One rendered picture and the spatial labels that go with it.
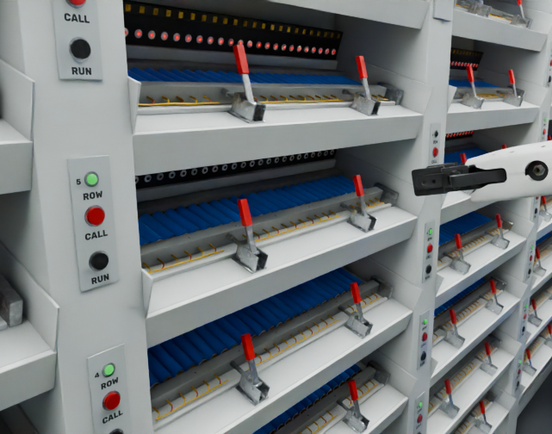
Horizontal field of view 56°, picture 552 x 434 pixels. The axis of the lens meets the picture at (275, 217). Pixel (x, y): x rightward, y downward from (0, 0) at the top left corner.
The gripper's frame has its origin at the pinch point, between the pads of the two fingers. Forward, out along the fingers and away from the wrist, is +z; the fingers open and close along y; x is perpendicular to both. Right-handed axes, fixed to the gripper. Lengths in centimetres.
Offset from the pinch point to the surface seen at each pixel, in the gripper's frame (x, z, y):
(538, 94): 12, 15, 100
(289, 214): -2.8, 24.5, 0.5
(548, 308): -65, 33, 144
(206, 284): -7.6, 20.7, -20.5
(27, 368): -8.8, 19.5, -42.4
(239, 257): -6.2, 22.2, -13.1
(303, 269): -10.3, 20.1, -3.5
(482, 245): -25, 27, 78
